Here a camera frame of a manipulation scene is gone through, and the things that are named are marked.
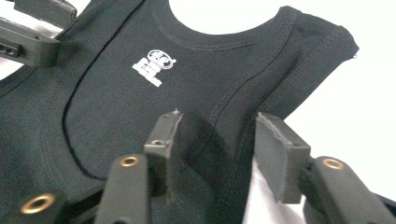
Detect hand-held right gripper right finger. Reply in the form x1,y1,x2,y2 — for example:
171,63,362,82
253,111,312,205

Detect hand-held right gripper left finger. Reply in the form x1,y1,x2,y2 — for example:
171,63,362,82
143,108,184,203

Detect black tank top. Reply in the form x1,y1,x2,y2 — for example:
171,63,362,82
0,0,361,224

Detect white table mat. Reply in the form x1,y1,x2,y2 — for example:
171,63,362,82
0,0,396,224

